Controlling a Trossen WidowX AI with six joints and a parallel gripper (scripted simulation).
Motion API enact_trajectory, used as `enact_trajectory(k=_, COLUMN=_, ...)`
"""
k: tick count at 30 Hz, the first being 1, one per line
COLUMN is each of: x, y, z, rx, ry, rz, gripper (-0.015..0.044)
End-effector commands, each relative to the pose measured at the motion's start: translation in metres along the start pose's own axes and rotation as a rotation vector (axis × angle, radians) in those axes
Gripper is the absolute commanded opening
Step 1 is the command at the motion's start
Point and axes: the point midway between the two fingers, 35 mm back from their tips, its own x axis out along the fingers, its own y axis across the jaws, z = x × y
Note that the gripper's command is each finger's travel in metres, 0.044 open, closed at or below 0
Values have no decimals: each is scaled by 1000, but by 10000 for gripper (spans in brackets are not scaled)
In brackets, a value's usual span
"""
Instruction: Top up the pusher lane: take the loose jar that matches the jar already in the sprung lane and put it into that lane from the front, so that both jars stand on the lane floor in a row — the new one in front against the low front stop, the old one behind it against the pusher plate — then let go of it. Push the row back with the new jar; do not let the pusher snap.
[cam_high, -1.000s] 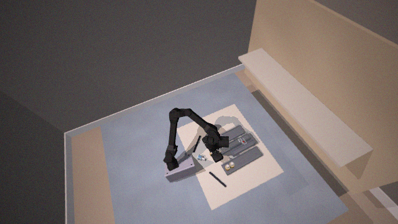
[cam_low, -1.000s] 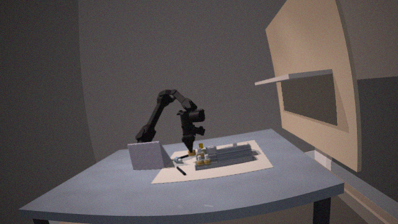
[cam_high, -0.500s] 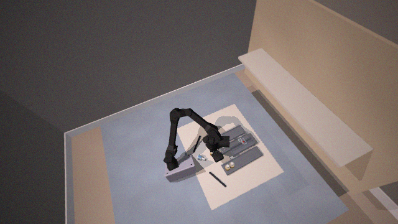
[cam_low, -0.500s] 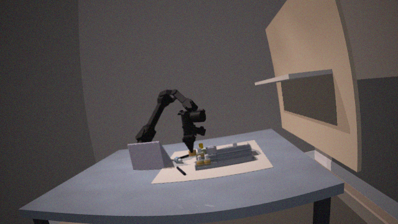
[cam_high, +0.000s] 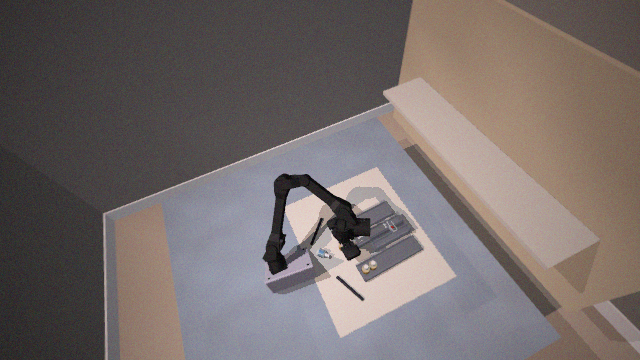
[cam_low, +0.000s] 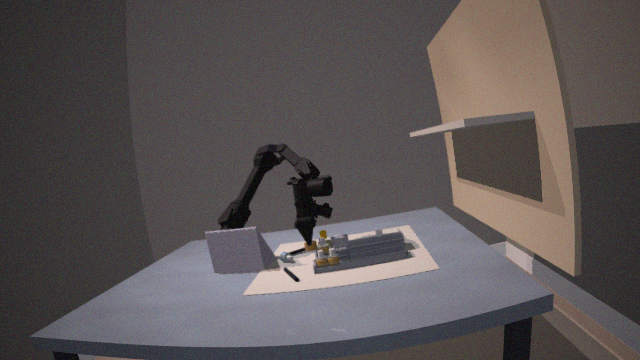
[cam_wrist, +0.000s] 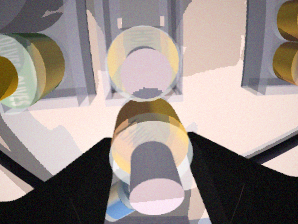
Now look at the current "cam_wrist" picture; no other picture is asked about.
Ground black flat bar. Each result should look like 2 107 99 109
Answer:
249 135 298 165
0 151 44 188

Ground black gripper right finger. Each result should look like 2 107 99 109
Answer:
186 132 298 224

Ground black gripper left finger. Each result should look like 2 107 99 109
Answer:
0 137 113 224

